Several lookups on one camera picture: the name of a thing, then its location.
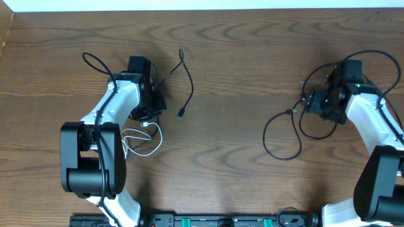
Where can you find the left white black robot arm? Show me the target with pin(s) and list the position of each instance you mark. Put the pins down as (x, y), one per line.
(93, 163)

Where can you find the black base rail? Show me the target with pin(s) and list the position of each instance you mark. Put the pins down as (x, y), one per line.
(286, 217)

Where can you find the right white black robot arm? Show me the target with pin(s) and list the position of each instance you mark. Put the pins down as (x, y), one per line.
(377, 198)

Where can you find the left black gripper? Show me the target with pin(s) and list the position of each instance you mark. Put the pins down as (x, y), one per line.
(161, 106)

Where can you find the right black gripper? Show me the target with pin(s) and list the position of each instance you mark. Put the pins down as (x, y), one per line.
(312, 103)

